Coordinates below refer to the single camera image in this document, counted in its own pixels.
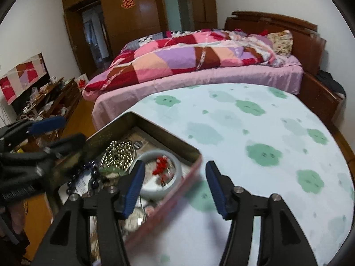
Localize green jade bangle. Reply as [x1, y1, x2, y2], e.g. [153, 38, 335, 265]
[100, 166, 127, 179]

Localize pale jade bangle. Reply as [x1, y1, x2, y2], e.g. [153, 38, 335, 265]
[135, 149, 182, 201]

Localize red bead tassel charm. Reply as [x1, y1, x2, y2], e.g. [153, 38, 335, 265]
[152, 156, 170, 187]

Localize dark purple bead bracelet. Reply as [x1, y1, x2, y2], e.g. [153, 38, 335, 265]
[65, 160, 101, 196]

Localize silver wristwatch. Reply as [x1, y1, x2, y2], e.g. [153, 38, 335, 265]
[123, 196, 147, 233]

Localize left hand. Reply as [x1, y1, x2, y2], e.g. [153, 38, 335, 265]
[1, 201, 26, 235]

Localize pink metal tin box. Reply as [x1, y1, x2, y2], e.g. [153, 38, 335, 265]
[48, 110, 205, 265]

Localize cluttered wooden side cabinet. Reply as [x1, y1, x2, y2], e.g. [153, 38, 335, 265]
[13, 76, 83, 145]

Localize television screen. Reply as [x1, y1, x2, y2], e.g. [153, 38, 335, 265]
[1, 53, 50, 116]

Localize red paper bag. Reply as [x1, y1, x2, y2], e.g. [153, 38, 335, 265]
[75, 74, 89, 92]

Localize cloud pattern tablecloth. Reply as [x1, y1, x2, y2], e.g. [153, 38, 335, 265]
[128, 84, 354, 265]

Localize patchwork quilt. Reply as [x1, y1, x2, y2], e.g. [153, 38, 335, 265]
[83, 30, 282, 101]

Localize wooden nightstand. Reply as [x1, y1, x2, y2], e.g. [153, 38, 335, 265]
[297, 72, 346, 125]

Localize wooden bed with pink sheet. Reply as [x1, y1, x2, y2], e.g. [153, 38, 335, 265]
[81, 11, 327, 131]

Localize dark clothes on nightstand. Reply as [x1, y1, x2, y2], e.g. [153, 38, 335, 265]
[316, 70, 347, 98]

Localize red double happiness decoration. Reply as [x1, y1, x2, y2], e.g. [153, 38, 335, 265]
[120, 0, 136, 10]

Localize dark wooden wardrobe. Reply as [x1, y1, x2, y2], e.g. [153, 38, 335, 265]
[62, 0, 217, 76]

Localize floral pillow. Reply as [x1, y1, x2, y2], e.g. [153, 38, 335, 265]
[267, 30, 293, 57]

